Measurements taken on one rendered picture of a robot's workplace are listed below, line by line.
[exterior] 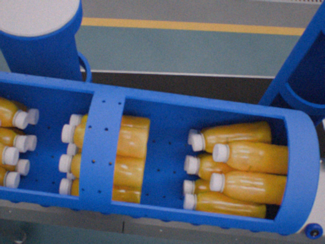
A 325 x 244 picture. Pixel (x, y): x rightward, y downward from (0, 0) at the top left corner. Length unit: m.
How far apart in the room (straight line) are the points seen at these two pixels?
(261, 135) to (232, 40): 1.65
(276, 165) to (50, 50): 0.73
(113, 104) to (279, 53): 1.88
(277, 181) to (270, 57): 1.71
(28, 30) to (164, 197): 0.60
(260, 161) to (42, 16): 0.73
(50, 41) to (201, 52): 1.39
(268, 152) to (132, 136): 0.30
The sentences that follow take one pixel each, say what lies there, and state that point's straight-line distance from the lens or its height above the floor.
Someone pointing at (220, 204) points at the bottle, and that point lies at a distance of 0.90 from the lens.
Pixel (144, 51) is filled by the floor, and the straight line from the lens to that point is 2.39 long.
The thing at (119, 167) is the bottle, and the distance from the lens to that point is 0.84.
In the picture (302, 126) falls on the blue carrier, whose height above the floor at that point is 1.22.
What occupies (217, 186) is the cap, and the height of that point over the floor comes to 1.12.
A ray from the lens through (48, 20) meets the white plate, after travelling 1.19.
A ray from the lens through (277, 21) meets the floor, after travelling 2.74.
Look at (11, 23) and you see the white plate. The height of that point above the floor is 1.04.
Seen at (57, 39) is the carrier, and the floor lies 0.99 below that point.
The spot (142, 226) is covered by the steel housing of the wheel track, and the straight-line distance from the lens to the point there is 1.06.
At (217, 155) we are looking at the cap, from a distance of 0.86.
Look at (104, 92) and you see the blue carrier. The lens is 0.83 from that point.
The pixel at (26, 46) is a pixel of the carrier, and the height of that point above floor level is 0.99.
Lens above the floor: 1.93
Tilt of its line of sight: 63 degrees down
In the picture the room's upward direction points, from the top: 11 degrees clockwise
